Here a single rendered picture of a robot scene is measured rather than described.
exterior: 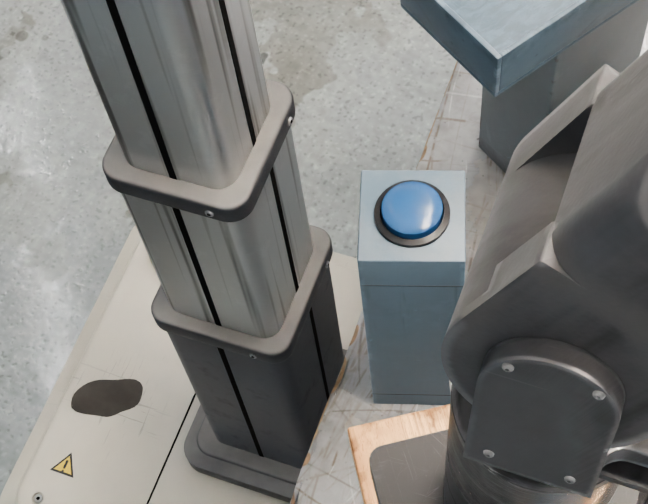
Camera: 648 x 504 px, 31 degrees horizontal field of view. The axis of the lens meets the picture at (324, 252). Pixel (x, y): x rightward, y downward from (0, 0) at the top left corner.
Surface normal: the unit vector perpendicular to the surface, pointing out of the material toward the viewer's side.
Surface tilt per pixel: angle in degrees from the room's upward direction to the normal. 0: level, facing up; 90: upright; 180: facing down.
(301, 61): 0
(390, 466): 1
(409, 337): 90
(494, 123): 90
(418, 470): 1
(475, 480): 90
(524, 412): 80
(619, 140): 63
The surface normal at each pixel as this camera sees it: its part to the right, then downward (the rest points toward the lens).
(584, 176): -0.84, -0.52
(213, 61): 0.94, 0.26
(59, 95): -0.08, -0.48
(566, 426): -0.35, 0.74
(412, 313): -0.05, 0.88
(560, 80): 0.59, 0.68
